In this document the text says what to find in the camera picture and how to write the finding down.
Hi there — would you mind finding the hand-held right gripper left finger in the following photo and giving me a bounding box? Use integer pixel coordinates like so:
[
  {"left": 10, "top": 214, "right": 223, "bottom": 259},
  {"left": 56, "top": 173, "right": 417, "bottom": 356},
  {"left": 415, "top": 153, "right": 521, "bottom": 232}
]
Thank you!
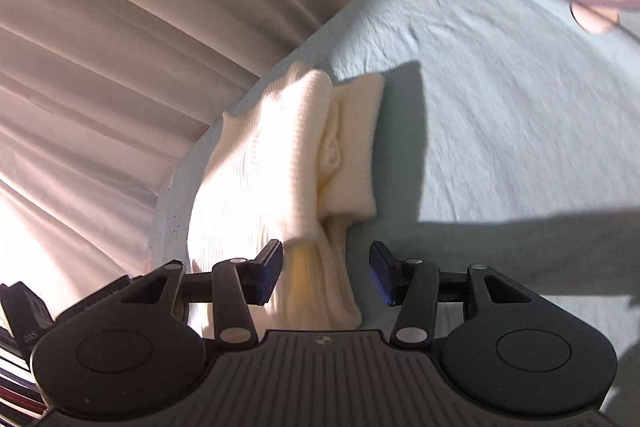
[{"left": 120, "top": 239, "right": 284, "bottom": 351}]

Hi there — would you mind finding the striped cloth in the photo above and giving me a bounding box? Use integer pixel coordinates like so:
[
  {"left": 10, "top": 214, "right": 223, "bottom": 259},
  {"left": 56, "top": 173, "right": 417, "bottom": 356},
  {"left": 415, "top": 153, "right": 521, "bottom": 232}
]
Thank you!
[{"left": 0, "top": 327, "right": 47, "bottom": 419}]

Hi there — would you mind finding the white bed sheet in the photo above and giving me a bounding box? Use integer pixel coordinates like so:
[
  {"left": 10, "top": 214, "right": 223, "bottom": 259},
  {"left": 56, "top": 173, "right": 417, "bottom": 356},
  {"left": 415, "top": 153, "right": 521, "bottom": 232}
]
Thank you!
[{"left": 0, "top": 0, "right": 471, "bottom": 293}]

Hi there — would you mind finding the light blue mushroom print blanket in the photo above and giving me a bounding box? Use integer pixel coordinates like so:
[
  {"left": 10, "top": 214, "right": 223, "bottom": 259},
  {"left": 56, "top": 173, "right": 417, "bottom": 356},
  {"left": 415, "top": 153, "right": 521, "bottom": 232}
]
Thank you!
[{"left": 149, "top": 0, "right": 640, "bottom": 410}]

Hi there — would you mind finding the cream ribbed sock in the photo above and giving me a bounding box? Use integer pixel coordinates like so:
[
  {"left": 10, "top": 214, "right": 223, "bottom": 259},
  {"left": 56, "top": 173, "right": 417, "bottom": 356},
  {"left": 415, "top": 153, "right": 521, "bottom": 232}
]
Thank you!
[{"left": 189, "top": 62, "right": 386, "bottom": 330}]

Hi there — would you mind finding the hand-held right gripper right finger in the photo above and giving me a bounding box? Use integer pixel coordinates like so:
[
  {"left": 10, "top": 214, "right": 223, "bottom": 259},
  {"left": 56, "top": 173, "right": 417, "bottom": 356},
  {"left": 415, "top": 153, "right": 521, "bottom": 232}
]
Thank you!
[{"left": 368, "top": 241, "right": 534, "bottom": 349}]

